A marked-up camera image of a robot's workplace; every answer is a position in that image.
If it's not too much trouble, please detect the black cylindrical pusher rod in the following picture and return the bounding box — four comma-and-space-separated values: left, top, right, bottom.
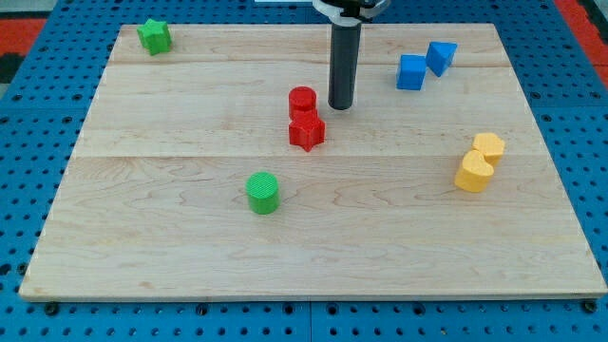
328, 24, 361, 110

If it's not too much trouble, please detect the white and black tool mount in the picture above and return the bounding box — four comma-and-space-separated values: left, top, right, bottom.
312, 0, 390, 26

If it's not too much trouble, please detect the red star block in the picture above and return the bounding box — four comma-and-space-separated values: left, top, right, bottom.
289, 109, 326, 152

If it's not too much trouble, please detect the green star block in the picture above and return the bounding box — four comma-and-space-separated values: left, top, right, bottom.
137, 18, 172, 55

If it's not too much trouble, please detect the blue cube block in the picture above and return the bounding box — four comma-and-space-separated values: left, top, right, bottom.
396, 54, 427, 90

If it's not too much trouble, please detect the red cylinder block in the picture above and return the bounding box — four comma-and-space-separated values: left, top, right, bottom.
288, 85, 317, 120

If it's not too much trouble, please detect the blue triangular prism block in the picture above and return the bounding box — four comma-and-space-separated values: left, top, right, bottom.
426, 42, 458, 77

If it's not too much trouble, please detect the green cylinder block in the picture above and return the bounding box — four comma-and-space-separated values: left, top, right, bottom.
245, 172, 280, 215

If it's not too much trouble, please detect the yellow hexagon block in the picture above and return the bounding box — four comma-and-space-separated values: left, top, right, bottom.
472, 132, 505, 166

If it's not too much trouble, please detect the light wooden board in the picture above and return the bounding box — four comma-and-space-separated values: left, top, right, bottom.
19, 24, 607, 302

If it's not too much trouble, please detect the yellow heart block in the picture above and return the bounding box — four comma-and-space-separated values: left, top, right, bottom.
454, 149, 494, 193

